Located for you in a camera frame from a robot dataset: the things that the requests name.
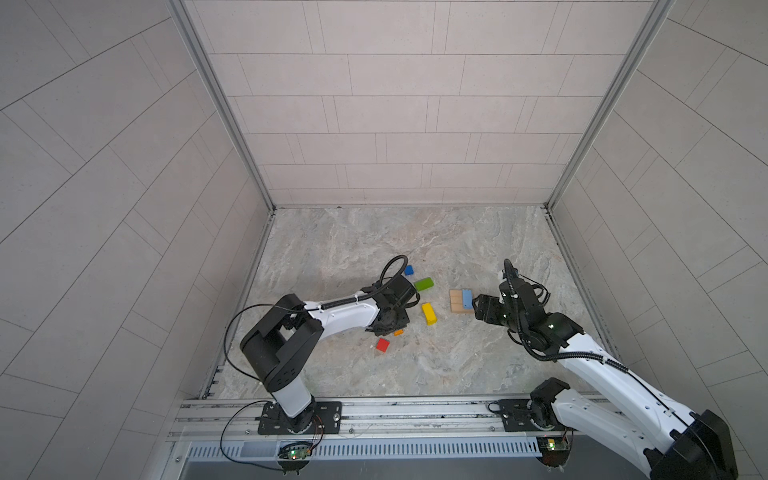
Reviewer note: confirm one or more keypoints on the left controller board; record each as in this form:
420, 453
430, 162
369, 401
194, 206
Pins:
297, 451

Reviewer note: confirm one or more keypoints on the aluminium mounting rail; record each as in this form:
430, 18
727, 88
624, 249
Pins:
362, 417

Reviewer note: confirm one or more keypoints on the yellow wood block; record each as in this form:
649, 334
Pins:
429, 314

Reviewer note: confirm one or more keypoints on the vent grille strip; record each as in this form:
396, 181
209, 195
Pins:
372, 449

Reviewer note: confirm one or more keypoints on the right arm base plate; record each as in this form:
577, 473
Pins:
527, 415

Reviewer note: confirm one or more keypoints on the light blue wood block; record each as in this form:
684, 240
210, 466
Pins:
467, 299

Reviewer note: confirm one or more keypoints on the right controller board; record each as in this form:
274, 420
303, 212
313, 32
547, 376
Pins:
555, 451

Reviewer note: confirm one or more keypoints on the controller board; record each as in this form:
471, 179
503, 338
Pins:
555, 451
297, 451

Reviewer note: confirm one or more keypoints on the red wood cube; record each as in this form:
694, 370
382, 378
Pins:
382, 345

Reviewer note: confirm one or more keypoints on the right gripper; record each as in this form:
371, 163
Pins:
491, 303

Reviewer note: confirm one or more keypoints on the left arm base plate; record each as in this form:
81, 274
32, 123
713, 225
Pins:
318, 417

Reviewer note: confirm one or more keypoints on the green wood block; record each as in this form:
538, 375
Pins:
424, 284

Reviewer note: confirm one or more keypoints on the natural wood block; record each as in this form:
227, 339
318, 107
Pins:
467, 311
456, 301

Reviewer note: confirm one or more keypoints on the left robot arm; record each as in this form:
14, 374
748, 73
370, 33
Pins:
278, 347

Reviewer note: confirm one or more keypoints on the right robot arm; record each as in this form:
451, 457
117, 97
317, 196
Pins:
660, 436

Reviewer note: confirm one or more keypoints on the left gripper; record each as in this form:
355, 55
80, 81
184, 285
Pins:
404, 320

